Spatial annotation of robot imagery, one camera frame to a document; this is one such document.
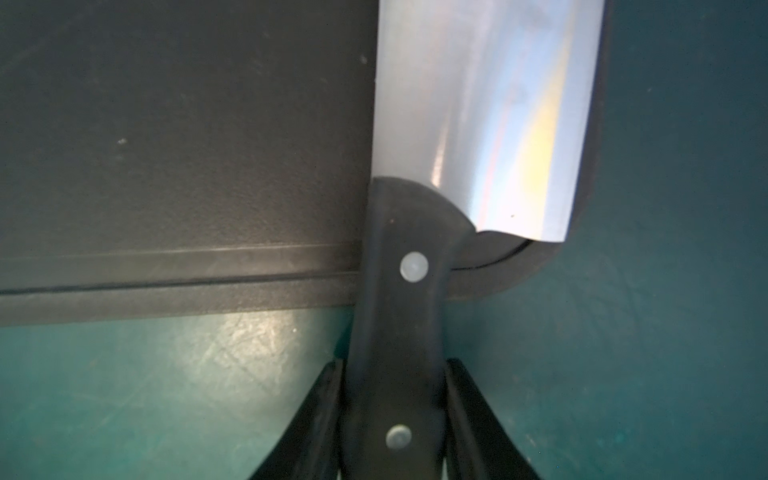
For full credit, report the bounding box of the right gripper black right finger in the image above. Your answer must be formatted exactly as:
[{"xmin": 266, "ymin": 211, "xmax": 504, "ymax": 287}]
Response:
[{"xmin": 445, "ymin": 359, "xmax": 540, "ymax": 480}]

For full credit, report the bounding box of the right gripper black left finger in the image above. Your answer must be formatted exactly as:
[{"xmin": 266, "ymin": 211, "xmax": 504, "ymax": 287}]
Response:
[{"xmin": 250, "ymin": 359, "xmax": 343, "ymax": 480}]

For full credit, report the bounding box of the cleaver knife black handle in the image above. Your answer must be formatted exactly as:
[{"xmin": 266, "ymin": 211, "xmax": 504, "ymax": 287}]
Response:
[{"xmin": 338, "ymin": 0, "xmax": 607, "ymax": 480}]

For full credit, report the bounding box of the black plastic cutting board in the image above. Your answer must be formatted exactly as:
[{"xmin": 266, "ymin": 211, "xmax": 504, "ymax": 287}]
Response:
[{"xmin": 0, "ymin": 0, "xmax": 613, "ymax": 328}]

